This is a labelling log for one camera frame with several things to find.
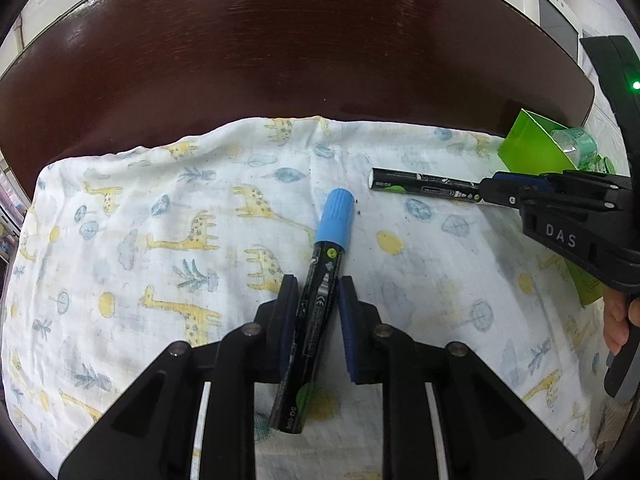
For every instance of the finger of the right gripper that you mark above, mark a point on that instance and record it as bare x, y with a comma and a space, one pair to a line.
522, 177
499, 192

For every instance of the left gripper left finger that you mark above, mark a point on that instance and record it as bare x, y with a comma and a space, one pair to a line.
287, 306

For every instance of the green plug-in mosquito repeller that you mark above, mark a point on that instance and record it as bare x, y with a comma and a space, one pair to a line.
605, 166

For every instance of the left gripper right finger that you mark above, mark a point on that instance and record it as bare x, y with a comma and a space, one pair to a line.
354, 330

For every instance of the person's right hand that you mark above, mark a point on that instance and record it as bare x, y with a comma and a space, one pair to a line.
619, 312

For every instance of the clear bottle green label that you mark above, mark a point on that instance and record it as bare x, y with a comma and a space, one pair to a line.
577, 145

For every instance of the green cardboard box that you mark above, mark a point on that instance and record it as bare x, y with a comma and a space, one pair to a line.
529, 149

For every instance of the giraffe print white cloth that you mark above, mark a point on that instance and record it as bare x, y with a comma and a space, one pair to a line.
122, 254

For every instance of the black marker blue cap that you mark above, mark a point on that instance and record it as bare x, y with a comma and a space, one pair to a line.
313, 313

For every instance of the black marker white cap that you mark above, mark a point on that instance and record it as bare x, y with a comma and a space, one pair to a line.
413, 183

